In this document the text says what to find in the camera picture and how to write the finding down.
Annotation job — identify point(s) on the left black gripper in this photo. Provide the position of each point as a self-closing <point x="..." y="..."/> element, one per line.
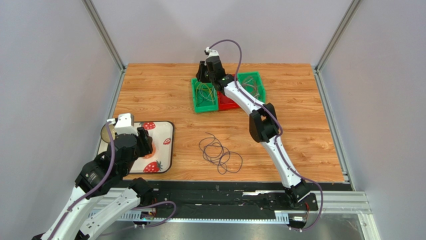
<point x="145" y="141"/>

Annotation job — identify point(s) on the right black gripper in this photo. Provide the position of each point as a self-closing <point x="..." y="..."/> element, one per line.
<point x="206" y="71"/>

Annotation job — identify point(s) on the green plastic bin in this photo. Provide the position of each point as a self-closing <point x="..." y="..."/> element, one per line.
<point x="252" y="83"/>
<point x="204" y="96"/>

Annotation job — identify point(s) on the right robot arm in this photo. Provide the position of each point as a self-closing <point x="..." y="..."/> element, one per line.
<point x="264" y="127"/>

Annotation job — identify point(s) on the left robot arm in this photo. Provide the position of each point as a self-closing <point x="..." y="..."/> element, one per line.
<point x="95" y="180"/>

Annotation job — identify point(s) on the strawberry print white tray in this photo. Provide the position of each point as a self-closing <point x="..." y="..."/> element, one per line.
<point x="160" y="160"/>

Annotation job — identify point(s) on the red plastic bin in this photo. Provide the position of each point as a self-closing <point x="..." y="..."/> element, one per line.
<point x="225" y="103"/>

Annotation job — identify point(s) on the beige ceramic bowl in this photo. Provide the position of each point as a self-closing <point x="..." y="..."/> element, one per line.
<point x="104" y="133"/>

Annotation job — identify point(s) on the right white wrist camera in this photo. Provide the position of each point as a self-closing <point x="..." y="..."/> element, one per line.
<point x="211" y="53"/>

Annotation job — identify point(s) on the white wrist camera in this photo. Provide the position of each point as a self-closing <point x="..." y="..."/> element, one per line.
<point x="211" y="53"/>
<point x="124" y="124"/>

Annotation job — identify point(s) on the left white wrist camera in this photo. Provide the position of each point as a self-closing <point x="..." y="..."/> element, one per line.
<point x="124" y="124"/>

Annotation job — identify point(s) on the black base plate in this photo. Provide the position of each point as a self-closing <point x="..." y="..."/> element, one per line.
<point x="222" y="200"/>

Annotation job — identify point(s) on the aluminium frame rail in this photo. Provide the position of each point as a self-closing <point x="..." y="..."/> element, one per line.
<point x="329" y="202"/>

